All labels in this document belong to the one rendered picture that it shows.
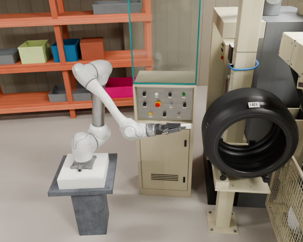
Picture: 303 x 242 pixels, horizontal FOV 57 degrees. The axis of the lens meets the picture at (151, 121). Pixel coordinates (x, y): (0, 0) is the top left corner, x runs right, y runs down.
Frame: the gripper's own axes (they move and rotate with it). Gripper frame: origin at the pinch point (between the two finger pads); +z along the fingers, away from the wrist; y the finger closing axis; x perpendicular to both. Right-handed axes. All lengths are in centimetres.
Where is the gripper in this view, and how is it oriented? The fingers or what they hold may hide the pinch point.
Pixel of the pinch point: (185, 126)
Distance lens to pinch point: 183.3
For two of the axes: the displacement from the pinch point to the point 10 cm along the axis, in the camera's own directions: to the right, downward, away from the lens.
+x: 1.8, 8.7, 4.5
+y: 1.1, -4.7, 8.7
